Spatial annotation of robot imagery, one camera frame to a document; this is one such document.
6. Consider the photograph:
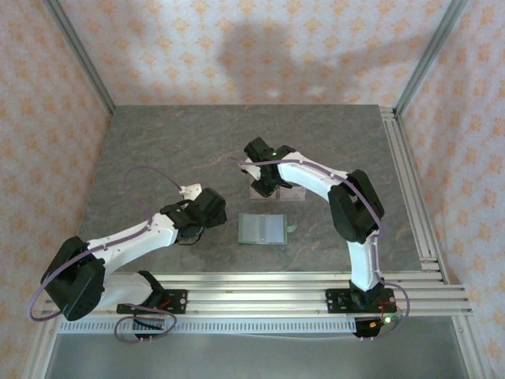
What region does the clear acrylic card stand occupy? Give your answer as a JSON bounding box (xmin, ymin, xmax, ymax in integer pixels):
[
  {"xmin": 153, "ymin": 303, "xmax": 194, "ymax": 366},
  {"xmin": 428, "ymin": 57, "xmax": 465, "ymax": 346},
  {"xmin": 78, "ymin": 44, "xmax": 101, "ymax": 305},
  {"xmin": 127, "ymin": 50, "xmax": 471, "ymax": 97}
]
[{"xmin": 249, "ymin": 173, "xmax": 308, "ymax": 202}]

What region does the olive green card holder wallet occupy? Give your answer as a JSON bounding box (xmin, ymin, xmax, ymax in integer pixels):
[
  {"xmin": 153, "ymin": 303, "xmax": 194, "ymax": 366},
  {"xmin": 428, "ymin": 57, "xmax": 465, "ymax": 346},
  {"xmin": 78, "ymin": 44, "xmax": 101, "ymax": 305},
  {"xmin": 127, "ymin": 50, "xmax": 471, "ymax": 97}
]
[{"xmin": 238, "ymin": 212, "xmax": 297, "ymax": 247}]

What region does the black base electronics box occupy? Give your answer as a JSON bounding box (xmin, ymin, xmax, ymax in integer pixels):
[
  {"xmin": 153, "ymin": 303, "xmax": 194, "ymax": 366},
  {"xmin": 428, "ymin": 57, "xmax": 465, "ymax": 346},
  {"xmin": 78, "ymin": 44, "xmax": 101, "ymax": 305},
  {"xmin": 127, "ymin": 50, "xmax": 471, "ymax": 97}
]
[
  {"xmin": 132, "ymin": 315, "xmax": 167, "ymax": 341},
  {"xmin": 353, "ymin": 313, "xmax": 402, "ymax": 341}
]

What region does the brushed metal lower panel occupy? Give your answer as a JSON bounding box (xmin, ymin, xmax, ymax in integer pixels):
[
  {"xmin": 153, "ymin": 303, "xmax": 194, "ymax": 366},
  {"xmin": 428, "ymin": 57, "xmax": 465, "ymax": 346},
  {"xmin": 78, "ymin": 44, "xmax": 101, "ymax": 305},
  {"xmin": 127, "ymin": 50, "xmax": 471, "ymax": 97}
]
[{"xmin": 47, "ymin": 333, "xmax": 473, "ymax": 379}]

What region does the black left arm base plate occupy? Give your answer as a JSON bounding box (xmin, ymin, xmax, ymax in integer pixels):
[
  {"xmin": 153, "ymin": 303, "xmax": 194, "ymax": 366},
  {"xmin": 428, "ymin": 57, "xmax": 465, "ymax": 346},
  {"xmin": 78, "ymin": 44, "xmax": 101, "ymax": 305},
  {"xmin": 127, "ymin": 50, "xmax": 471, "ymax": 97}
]
[{"xmin": 117, "ymin": 290, "xmax": 189, "ymax": 317}]

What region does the aluminium rail mounting frame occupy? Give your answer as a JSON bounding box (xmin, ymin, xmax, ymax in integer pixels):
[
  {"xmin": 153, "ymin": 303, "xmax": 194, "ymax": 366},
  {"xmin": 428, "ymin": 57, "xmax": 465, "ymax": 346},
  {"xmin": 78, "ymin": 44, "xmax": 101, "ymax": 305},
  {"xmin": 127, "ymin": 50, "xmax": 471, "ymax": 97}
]
[{"xmin": 41, "ymin": 271, "xmax": 474, "ymax": 320}]

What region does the white slotted cable duct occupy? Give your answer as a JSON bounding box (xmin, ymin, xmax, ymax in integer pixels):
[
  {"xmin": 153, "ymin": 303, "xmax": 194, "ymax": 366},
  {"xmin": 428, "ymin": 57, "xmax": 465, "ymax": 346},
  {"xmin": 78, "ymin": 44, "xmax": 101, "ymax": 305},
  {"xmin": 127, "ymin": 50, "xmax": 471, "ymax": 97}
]
[{"xmin": 58, "ymin": 318, "xmax": 358, "ymax": 336}]

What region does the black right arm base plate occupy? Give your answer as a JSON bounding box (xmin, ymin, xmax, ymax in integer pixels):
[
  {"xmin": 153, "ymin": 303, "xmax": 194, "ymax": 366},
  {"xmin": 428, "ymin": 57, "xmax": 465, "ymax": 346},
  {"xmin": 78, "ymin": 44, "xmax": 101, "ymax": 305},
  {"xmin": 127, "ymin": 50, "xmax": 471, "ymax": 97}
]
[{"xmin": 325, "ymin": 287, "xmax": 395, "ymax": 315}]

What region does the aluminium side rail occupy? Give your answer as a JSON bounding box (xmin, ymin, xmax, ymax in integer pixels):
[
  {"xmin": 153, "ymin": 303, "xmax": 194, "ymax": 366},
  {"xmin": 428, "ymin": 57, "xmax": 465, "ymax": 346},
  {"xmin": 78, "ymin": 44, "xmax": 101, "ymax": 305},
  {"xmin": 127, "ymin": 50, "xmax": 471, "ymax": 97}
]
[{"xmin": 379, "ymin": 105, "xmax": 451, "ymax": 285}]

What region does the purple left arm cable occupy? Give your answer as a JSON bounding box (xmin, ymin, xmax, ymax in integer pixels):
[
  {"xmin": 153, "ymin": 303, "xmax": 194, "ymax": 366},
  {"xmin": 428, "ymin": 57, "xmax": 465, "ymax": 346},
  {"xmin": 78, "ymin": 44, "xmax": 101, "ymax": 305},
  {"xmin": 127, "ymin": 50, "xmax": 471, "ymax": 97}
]
[{"xmin": 26, "ymin": 165, "xmax": 186, "ymax": 345}]

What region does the aluminium corner post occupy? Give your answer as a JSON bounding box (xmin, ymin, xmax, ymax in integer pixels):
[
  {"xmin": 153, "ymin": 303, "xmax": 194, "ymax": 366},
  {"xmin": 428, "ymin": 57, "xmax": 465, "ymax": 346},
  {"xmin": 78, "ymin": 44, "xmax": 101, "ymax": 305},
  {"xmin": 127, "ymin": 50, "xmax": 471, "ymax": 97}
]
[
  {"xmin": 393, "ymin": 0, "xmax": 471, "ymax": 118},
  {"xmin": 41, "ymin": 0, "xmax": 116, "ymax": 118}
]

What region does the aluminium frame leg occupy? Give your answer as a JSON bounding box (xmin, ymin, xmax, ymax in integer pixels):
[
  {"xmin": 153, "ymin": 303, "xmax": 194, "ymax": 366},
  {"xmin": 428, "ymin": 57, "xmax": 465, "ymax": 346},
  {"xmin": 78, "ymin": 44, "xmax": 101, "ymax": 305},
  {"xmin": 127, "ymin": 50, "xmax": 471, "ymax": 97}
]
[
  {"xmin": 21, "ymin": 317, "xmax": 60, "ymax": 379},
  {"xmin": 451, "ymin": 315, "xmax": 487, "ymax": 379}
]

